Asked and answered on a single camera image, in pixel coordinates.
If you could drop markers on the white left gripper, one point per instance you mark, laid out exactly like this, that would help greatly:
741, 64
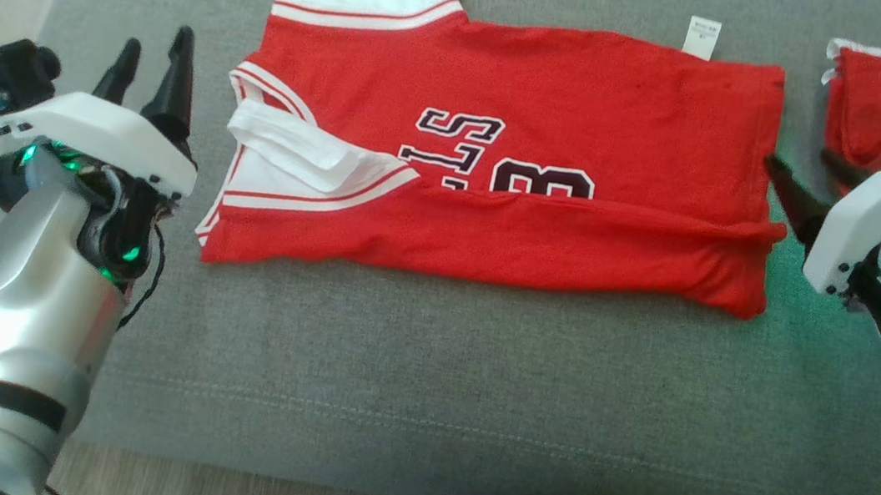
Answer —
102, 130

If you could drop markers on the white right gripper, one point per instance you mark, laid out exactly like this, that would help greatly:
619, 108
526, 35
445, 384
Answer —
865, 215

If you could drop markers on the red jersey with white sleeves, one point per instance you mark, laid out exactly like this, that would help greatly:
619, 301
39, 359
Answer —
552, 93

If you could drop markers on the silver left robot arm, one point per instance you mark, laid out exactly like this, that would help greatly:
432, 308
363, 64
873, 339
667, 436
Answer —
20, 314

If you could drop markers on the large grey sofa chaise cushion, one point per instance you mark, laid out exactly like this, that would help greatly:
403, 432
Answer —
432, 381

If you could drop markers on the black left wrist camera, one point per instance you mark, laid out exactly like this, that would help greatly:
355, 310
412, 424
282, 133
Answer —
8, 68

